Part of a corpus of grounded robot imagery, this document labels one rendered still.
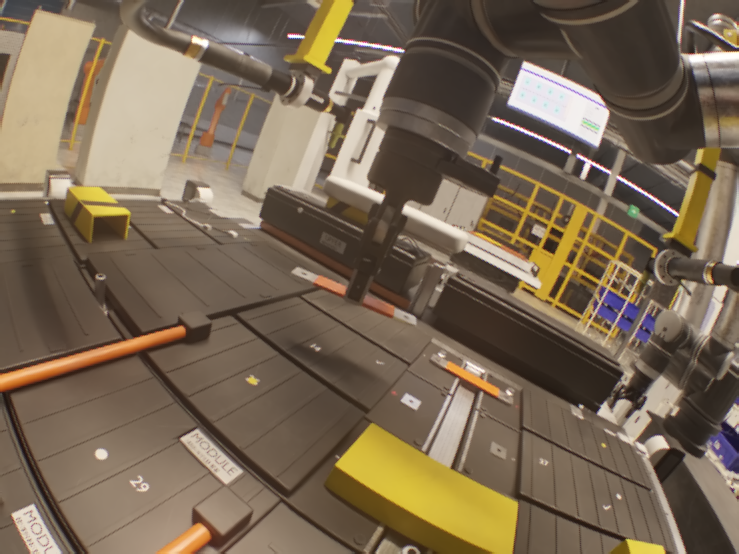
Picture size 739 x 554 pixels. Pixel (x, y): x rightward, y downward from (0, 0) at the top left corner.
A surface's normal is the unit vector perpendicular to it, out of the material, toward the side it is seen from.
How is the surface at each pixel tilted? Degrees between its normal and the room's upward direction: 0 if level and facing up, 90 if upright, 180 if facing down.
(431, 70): 90
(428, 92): 90
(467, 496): 0
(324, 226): 90
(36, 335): 0
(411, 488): 0
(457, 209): 90
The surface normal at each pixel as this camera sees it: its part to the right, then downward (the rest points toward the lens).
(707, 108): -0.74, 0.53
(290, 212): -0.41, 0.11
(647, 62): 0.03, 0.95
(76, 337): 0.37, -0.88
